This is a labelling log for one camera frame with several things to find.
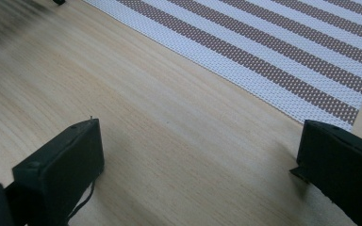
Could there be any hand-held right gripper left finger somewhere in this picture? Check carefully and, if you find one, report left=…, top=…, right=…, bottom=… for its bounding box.
left=4, top=118, right=106, bottom=226

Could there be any thin black cord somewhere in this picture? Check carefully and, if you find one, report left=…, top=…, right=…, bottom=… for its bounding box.
left=66, top=179, right=96, bottom=221

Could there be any striped woven placemat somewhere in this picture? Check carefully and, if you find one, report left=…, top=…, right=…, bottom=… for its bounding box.
left=82, top=0, right=362, bottom=132

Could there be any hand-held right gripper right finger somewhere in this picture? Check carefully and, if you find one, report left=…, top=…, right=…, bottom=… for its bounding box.
left=289, top=119, right=362, bottom=226

